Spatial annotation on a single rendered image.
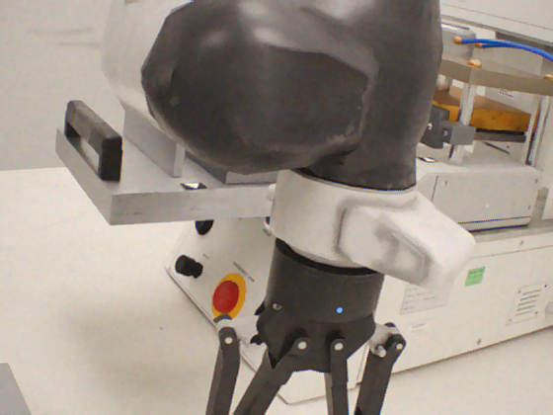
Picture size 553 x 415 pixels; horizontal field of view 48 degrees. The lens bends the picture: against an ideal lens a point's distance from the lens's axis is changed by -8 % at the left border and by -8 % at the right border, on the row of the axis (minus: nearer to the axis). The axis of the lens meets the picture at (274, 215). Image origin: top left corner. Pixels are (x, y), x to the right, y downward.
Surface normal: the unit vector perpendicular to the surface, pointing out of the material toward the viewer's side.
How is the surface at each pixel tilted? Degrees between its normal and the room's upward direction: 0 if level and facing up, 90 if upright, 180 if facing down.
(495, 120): 90
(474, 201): 90
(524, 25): 90
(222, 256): 65
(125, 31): 75
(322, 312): 89
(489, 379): 0
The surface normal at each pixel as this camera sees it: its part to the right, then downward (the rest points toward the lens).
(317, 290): -0.23, 0.29
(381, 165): 0.21, 0.13
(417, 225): 0.37, -0.77
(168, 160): -0.85, 0.05
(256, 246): -0.70, -0.34
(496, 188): 0.50, 0.37
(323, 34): 0.50, -0.51
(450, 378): 0.15, -0.93
